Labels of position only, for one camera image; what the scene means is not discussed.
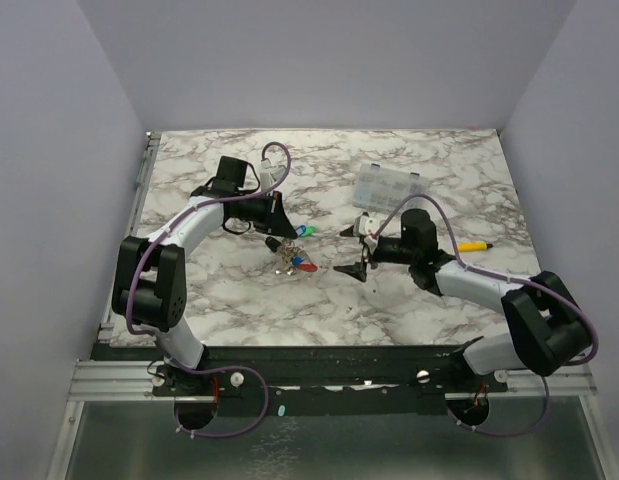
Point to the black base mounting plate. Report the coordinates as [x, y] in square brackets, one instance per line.
[312, 381]

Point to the clear plastic organizer box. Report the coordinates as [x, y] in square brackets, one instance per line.
[380, 189]

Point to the bunch of silver keys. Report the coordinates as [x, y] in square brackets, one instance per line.
[288, 256]

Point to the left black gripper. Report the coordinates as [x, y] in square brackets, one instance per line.
[280, 225]

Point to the aluminium frame rail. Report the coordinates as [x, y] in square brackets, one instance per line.
[109, 381]

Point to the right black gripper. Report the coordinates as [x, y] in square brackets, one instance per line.
[365, 251]

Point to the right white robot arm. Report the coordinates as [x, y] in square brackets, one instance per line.
[545, 332]

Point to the yellow marker pen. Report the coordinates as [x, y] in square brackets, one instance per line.
[474, 247]

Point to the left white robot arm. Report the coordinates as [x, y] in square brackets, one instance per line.
[149, 288]

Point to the green key tag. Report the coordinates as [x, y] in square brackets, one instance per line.
[310, 230]

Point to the left side aluminium rail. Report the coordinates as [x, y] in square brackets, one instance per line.
[142, 180]

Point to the red black key holder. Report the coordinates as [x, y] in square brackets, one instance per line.
[307, 267]

